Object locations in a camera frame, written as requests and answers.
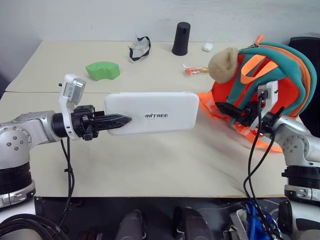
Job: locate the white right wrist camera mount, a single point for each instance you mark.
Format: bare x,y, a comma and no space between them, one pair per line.
271,96

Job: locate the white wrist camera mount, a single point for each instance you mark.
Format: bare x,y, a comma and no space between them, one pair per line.
271,96
65,105

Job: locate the blue bag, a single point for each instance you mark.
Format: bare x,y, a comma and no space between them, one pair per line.
255,220

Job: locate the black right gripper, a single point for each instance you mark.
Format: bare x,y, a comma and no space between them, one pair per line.
247,116

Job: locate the green curved foam block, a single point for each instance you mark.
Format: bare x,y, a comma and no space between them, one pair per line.
102,70

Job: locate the white rectangular box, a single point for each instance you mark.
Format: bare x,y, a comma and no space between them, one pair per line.
155,113

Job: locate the dark rounded shape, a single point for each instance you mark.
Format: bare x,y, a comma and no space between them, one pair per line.
132,225

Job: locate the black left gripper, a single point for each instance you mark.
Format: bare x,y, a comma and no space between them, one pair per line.
83,120

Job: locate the orange and teal plush backpack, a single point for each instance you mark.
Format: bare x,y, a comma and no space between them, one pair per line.
290,65

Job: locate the white earbuds case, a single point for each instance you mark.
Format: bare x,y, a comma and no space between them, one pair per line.
207,47

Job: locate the orange candy in clear wrapper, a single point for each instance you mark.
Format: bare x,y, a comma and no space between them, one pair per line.
193,70

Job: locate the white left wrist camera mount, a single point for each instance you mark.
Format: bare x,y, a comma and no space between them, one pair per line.
65,105

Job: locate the black chair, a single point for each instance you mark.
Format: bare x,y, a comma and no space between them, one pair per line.
306,46

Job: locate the black tapered cylinder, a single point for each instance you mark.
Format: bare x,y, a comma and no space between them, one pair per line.
181,40

